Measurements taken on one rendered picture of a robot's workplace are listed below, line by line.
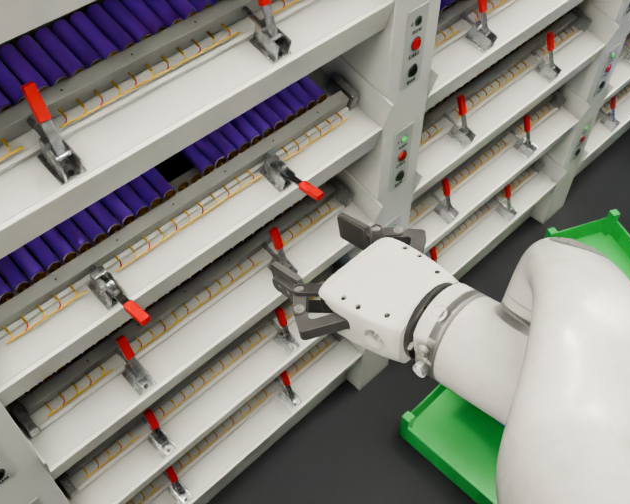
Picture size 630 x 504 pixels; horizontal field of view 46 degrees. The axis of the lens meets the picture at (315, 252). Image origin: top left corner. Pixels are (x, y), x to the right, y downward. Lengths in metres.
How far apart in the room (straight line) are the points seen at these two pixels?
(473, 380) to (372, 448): 1.01
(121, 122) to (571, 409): 0.51
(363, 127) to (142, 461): 0.61
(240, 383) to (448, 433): 0.54
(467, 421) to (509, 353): 1.07
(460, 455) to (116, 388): 0.81
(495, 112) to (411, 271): 0.80
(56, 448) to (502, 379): 0.63
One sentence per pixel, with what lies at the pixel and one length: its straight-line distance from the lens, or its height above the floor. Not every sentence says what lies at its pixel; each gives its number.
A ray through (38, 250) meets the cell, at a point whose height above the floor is 0.80.
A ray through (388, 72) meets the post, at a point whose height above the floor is 0.85.
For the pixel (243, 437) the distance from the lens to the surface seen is 1.44.
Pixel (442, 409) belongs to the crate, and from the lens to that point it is 1.65.
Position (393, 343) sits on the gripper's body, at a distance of 0.64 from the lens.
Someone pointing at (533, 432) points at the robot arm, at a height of 1.05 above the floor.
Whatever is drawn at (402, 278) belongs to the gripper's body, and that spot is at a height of 0.93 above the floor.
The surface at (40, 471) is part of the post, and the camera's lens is 1.01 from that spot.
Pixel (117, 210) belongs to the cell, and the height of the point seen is 0.80.
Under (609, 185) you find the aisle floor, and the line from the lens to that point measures 2.20.
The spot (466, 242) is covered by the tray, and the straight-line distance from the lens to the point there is 1.73.
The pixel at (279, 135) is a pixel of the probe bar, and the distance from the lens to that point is 0.99.
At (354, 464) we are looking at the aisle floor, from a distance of 1.58.
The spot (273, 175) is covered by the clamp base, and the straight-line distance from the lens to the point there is 0.97.
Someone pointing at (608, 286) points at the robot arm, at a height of 1.06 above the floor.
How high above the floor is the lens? 1.45
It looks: 50 degrees down
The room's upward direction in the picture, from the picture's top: straight up
